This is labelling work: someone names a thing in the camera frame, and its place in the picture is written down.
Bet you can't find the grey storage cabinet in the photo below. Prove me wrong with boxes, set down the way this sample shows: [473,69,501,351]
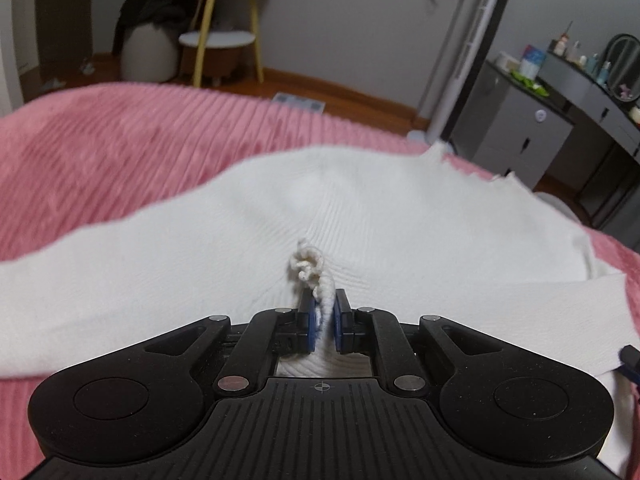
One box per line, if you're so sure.
[452,57,576,192]

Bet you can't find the red-capped cosmetic bottle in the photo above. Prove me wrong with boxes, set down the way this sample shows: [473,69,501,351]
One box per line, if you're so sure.
[554,21,575,58]

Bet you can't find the bathroom scale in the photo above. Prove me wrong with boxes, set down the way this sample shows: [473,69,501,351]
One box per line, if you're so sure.
[272,91,327,113]

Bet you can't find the pink ribbed fleece blanket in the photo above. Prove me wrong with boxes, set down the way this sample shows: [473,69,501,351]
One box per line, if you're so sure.
[0,80,640,480]

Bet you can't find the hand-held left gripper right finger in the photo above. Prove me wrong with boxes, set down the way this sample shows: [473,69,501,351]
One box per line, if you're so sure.
[332,289,507,393]

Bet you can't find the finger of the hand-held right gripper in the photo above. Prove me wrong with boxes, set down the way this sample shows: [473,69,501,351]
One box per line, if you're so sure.
[619,344,640,387]

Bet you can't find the round black-framed vanity mirror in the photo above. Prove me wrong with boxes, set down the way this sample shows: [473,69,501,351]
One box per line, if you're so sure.
[602,33,640,102]

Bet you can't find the white tower fan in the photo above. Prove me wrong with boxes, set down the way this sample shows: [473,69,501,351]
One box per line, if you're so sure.
[406,0,516,147]

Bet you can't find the dark clothes pile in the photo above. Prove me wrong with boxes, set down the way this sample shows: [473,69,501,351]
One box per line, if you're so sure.
[112,0,201,56]

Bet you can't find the beige round pouf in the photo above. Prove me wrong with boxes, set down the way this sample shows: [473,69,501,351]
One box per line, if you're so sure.
[119,22,180,83]

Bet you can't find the white round yellow-legged side table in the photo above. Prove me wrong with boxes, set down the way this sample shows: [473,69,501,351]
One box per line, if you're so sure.
[178,0,266,88]

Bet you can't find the white ribbed knit sweater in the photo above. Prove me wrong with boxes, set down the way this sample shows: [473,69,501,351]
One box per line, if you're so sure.
[0,141,640,468]

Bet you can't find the blue and white container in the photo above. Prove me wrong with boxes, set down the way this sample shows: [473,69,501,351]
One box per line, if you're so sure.
[520,44,547,80]

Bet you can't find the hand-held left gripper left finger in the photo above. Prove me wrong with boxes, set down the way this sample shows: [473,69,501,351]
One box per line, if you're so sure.
[144,289,322,394]

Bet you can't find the grey dressing table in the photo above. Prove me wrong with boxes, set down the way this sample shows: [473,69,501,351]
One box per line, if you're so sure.
[536,51,640,228]

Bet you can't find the dark wooden door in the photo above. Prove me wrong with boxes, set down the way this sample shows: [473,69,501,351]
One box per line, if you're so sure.
[34,0,92,93]

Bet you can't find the green packets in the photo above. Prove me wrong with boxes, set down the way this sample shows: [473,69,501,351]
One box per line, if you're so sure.
[510,72,550,97]

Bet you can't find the brown basket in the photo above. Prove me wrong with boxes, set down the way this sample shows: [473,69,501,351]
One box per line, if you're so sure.
[179,46,243,83]

